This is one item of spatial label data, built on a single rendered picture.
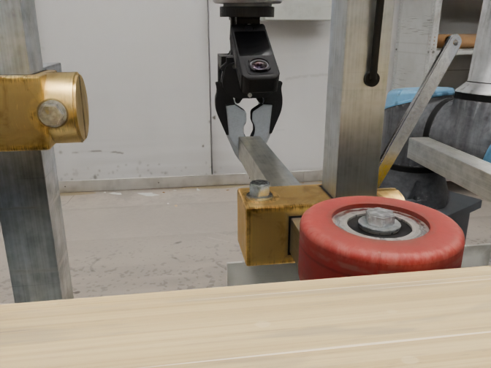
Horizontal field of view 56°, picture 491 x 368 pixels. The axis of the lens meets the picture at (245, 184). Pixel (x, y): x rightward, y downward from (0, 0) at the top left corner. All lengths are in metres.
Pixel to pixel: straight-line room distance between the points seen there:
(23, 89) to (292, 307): 0.23
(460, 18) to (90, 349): 3.40
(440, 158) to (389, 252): 0.44
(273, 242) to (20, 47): 0.22
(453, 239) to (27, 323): 0.18
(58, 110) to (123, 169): 2.80
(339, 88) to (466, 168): 0.28
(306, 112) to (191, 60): 0.82
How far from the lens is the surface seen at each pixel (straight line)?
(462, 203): 1.24
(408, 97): 1.11
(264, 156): 0.54
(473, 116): 1.02
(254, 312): 0.18
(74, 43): 3.04
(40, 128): 0.34
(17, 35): 0.35
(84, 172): 3.16
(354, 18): 0.36
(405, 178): 1.14
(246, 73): 0.55
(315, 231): 0.23
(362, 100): 0.36
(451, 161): 0.63
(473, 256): 0.51
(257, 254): 0.37
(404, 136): 0.47
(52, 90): 0.34
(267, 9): 0.62
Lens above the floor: 1.00
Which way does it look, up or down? 18 degrees down
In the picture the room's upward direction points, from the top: straight up
